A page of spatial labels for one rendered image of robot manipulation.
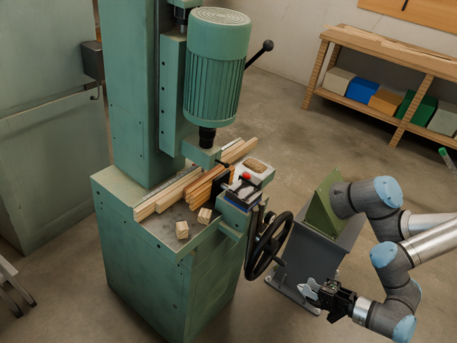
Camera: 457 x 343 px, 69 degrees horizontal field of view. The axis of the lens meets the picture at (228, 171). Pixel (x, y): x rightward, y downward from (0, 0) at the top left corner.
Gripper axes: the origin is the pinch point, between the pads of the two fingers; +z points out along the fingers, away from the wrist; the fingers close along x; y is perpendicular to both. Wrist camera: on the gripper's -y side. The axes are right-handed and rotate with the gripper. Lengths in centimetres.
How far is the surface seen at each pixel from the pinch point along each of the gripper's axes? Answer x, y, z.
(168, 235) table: 29, 34, 29
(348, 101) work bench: -272, -16, 88
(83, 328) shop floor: 48, -37, 97
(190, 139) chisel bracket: 4, 55, 39
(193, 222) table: 19.5, 33.1, 27.9
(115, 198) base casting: 25, 35, 66
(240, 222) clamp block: 9.3, 30.2, 16.1
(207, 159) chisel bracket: 6, 50, 30
